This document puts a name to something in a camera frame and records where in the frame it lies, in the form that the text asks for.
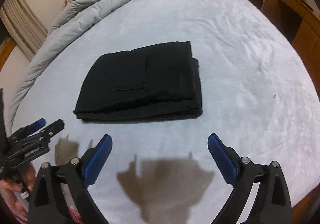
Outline black pants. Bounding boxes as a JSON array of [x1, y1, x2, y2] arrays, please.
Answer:
[[74, 41, 203, 122]]

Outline person's left hand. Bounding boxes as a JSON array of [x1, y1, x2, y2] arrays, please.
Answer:
[[1, 163, 36, 223]]

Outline white bed sheet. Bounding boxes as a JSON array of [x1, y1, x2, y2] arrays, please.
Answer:
[[9, 0, 319, 223]]

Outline beige curtain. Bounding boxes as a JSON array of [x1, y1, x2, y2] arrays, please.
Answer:
[[1, 0, 48, 60]]

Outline grey duvet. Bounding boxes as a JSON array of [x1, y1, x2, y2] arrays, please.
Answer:
[[8, 0, 131, 129]]

